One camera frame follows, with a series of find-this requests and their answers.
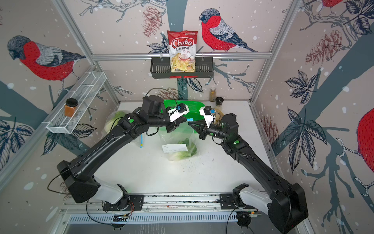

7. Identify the green plastic basket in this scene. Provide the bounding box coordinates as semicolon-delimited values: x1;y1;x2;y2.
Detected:
164;100;205;121

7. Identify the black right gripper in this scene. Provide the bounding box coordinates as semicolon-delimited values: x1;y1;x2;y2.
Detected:
189;119;229;142

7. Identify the small chinese cabbage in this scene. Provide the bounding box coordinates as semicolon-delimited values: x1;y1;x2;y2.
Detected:
168;138;198;161

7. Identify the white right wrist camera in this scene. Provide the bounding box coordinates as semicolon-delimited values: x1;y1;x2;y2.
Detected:
199;106;216;128

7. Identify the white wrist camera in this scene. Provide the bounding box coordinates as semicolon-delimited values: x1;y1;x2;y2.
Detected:
199;106;216;128
167;103;190;122

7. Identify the clear zipper bag blue seal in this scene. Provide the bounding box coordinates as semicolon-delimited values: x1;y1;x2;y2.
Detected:
103;110;144;148

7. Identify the white wire wall shelf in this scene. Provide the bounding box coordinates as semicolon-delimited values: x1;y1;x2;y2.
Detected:
42;71;107;134

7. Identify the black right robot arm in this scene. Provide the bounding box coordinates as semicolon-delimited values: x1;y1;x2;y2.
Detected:
189;113;308;234

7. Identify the black top pepper grinder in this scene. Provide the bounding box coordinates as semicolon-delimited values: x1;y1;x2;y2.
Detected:
215;97;224;107

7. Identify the red cassava chips bag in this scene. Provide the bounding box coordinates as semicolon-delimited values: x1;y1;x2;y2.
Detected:
168;31;198;73

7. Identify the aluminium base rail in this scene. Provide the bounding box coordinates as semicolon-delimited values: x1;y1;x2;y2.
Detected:
67;189;272;226

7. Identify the black hanging wall basket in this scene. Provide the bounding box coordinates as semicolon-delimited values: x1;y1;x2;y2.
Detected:
150;57;214;79

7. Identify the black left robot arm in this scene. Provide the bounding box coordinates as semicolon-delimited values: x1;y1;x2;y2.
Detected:
57;95;190;204

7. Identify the orange spice jar black lid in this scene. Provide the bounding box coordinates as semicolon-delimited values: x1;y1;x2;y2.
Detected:
64;98;78;118

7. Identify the glass spice shaker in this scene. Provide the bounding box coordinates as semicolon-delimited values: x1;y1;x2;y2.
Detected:
209;87;216;102

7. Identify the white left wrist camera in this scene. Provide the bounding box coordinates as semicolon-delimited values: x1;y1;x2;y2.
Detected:
167;103;190;122

